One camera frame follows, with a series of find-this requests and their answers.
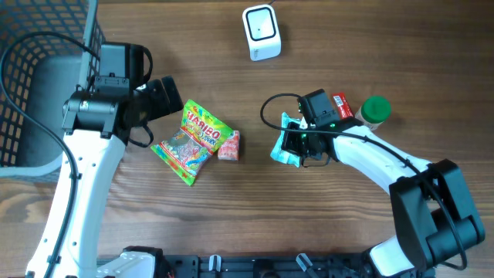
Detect red tissue pack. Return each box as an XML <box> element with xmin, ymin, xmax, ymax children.
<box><xmin>218</xmin><ymin>131</ymin><xmax>240</xmax><ymax>161</ymax></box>

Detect white barcode scanner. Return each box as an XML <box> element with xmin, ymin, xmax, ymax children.
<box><xmin>242</xmin><ymin>4</ymin><xmax>282</xmax><ymax>61</ymax></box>

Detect green lid seasoning jar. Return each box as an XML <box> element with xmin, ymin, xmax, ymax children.
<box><xmin>355</xmin><ymin>96</ymin><xmax>391</xmax><ymax>131</ymax></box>

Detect green Haribo candy bag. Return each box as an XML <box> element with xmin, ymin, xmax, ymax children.
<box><xmin>151</xmin><ymin>100</ymin><xmax>234</xmax><ymax>186</ymax></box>

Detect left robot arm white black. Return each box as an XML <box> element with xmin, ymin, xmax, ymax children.
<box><xmin>25</xmin><ymin>42</ymin><xmax>184</xmax><ymax>277</ymax></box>

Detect grey plastic mesh basket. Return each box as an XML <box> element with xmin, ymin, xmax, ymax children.
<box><xmin>1</xmin><ymin>0</ymin><xmax>104</xmax><ymax>181</ymax></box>

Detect teal snack packet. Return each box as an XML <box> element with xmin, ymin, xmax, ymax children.
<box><xmin>270</xmin><ymin>112</ymin><xmax>300</xmax><ymax>168</ymax></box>

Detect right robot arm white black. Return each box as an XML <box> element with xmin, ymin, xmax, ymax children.
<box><xmin>272</xmin><ymin>90</ymin><xmax>486</xmax><ymax>277</ymax></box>

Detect red stick sachet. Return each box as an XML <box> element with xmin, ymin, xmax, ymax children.
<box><xmin>332</xmin><ymin>92</ymin><xmax>354</xmax><ymax>119</ymax></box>

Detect black mounting rail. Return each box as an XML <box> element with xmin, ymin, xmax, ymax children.
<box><xmin>96</xmin><ymin>253</ymin><xmax>436</xmax><ymax>278</ymax></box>

